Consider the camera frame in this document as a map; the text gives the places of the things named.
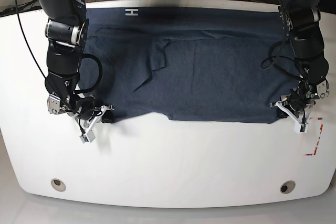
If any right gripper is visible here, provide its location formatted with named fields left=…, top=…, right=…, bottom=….
left=72, top=99, right=114, bottom=124

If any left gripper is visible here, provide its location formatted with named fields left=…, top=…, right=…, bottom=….
left=276, top=87, right=316, bottom=119

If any dark blue T-shirt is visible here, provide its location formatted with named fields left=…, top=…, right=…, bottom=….
left=85, top=7, right=299, bottom=123

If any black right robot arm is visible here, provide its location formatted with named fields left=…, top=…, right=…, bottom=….
left=39, top=0, right=113, bottom=123

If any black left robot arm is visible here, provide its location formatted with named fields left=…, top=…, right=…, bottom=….
left=260, top=0, right=329, bottom=123

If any red tape rectangle marking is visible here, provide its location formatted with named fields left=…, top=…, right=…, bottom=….
left=304, top=117, right=324, bottom=156

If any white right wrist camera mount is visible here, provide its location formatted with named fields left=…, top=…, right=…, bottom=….
left=75, top=105, right=114, bottom=143

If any right table cable grommet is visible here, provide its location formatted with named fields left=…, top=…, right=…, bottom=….
left=280, top=180, right=296, bottom=194

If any table cable grommet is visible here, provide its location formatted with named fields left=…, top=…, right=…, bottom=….
left=51, top=178, right=66, bottom=192
left=280, top=180, right=296, bottom=194

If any left table cable grommet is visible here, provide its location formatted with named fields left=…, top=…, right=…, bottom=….
left=51, top=178, right=66, bottom=192

